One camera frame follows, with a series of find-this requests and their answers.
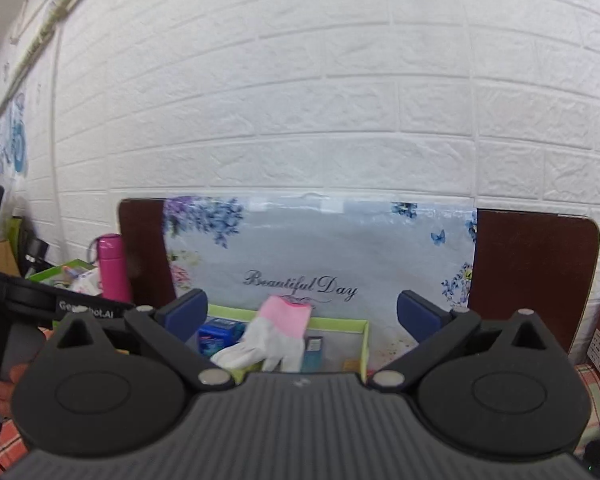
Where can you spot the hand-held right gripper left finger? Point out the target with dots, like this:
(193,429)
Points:
(187,310)

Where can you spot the floral plastic bag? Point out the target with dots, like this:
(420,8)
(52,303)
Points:
(330,250)

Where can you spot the light green cardboard box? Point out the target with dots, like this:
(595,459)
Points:
(340,327)

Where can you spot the green box with clutter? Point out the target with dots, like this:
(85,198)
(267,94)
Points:
(55,275)

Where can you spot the pink thermos bottle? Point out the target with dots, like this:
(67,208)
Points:
(112,270)

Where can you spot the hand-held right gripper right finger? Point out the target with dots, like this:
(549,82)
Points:
(417,316)

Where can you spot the person's left hand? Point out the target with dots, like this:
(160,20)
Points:
(5,387)

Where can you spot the brown wooden headboard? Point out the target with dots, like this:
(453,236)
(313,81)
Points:
(530,270)

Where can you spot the blue chewing gum box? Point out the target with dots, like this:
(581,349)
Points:
(217,335)

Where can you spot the white glove pink cuff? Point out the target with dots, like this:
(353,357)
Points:
(280,330)

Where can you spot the blue wall sticker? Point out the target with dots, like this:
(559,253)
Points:
(15,135)

